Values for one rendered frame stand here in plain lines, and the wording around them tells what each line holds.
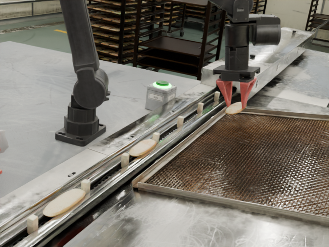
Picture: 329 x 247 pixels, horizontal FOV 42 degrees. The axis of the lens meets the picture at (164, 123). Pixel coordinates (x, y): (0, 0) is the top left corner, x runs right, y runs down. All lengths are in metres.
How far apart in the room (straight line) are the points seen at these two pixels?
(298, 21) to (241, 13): 7.06
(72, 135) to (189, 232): 0.53
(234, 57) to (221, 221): 0.48
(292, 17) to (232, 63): 7.05
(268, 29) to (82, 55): 0.43
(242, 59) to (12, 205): 0.60
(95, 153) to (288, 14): 7.29
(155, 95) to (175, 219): 0.67
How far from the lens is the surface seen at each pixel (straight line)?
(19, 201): 0.79
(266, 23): 1.05
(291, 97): 1.68
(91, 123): 1.08
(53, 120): 1.21
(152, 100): 1.30
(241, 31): 1.03
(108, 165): 0.92
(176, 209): 0.70
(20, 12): 6.96
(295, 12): 8.06
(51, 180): 0.84
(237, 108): 1.07
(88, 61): 1.03
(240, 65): 1.04
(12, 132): 1.14
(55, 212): 0.77
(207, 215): 0.69
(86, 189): 0.83
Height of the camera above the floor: 1.29
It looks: 23 degrees down
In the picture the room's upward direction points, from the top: 6 degrees clockwise
